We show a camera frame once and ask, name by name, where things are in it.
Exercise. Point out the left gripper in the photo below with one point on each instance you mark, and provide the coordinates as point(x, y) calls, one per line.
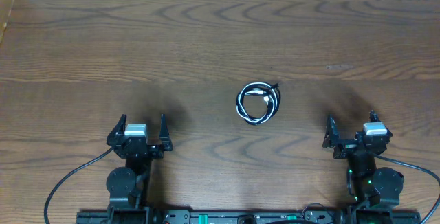
point(138, 147)

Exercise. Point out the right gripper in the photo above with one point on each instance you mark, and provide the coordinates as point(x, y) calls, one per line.
point(355, 143)

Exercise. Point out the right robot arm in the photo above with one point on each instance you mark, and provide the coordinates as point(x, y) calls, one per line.
point(376, 190)

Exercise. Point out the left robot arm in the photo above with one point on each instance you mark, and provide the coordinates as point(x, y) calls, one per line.
point(128, 185)

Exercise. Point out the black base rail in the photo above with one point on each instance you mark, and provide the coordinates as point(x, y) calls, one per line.
point(188, 217)

